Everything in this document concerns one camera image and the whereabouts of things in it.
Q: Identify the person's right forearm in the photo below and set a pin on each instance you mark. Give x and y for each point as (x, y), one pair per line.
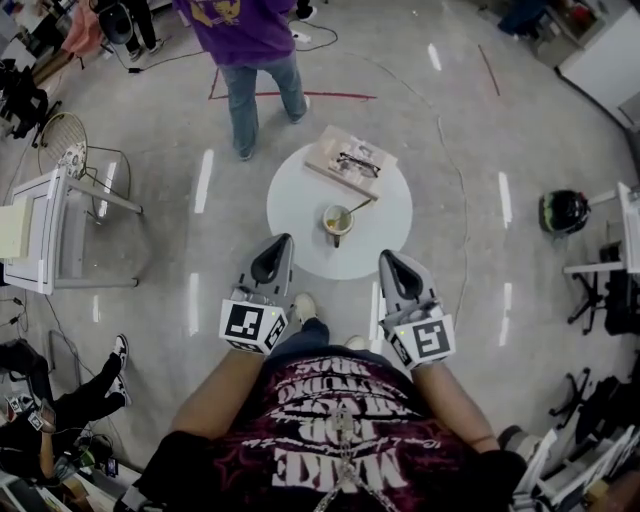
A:
(450, 405)

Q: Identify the small golden spoon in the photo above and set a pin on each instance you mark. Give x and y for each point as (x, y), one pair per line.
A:
(362, 205)

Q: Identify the black helmet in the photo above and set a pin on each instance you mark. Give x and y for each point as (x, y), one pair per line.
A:
(565, 212)

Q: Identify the person's white shoe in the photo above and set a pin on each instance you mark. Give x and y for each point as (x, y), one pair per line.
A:
(355, 342)
(305, 306)

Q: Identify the dark blue trousers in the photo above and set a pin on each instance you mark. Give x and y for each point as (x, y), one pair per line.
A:
(310, 335)

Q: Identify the angled red floor tape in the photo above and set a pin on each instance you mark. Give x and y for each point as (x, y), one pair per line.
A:
(340, 95)

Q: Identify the white power strip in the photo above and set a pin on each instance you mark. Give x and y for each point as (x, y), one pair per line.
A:
(301, 36)

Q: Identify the beige flat board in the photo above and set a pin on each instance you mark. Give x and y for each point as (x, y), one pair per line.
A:
(12, 232)

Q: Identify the black office chair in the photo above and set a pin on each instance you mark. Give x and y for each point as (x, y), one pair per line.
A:
(25, 100)
(620, 300)
(600, 400)

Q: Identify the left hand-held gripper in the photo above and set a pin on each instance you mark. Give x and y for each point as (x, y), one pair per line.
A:
(242, 322)

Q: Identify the beige book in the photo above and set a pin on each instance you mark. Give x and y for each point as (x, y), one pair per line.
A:
(325, 155)

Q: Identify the ceramic mug with spoon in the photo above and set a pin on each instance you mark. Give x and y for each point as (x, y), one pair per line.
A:
(330, 220)

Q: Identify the short red floor tape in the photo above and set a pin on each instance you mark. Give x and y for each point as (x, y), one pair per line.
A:
(489, 70)

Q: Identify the black eyeglasses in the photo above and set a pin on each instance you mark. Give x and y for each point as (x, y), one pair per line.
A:
(345, 159)

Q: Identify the white desk with papers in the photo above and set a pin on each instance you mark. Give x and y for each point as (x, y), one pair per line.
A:
(630, 215)

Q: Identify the round white side table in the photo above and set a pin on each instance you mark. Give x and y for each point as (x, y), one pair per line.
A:
(300, 220)

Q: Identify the black printed t-shirt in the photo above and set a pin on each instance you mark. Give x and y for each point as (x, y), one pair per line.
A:
(250, 460)

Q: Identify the small lit phone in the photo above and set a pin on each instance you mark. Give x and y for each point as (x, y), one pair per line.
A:
(111, 466)

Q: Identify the white shelf unit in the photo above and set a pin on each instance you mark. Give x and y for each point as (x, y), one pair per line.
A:
(550, 465)

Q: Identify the orange cloth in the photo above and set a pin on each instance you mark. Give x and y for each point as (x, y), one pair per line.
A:
(82, 30)

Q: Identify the person's right white shoe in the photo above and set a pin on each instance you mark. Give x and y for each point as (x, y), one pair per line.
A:
(355, 342)

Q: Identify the white framed desk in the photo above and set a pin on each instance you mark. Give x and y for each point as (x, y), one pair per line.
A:
(30, 260)

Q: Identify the grey waste bin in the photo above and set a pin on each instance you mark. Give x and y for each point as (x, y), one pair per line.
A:
(511, 436)

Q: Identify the person's left forearm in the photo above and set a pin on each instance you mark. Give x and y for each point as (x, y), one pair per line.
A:
(215, 395)

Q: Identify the person's left white shoe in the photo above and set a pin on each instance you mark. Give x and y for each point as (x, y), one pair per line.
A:
(305, 306)

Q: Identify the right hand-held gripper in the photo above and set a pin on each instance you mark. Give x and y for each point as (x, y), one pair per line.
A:
(430, 337)

